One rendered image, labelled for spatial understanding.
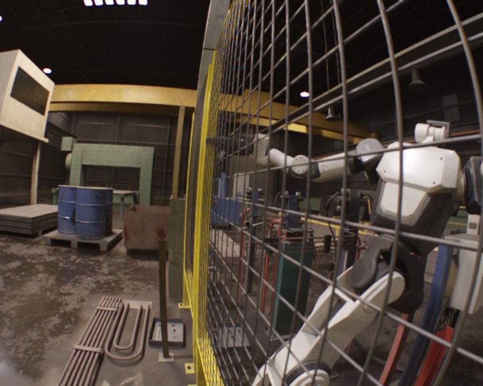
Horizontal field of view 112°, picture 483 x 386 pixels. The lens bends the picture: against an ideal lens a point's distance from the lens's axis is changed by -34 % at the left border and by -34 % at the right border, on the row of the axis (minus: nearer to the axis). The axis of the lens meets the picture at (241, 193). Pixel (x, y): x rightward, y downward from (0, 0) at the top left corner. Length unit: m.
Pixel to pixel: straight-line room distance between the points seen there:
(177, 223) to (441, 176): 2.17
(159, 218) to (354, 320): 3.66
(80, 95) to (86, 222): 10.74
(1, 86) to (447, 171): 9.06
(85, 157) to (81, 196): 6.90
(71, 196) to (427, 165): 4.84
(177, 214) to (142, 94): 11.48
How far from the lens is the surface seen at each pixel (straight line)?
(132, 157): 10.70
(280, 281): 1.85
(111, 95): 13.88
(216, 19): 3.23
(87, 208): 4.42
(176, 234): 2.43
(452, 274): 1.51
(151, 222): 4.08
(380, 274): 0.71
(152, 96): 13.44
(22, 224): 5.29
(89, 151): 11.24
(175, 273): 2.53
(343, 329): 0.72
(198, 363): 1.40
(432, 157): 0.76
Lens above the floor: 1.13
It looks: level
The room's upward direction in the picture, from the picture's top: 4 degrees clockwise
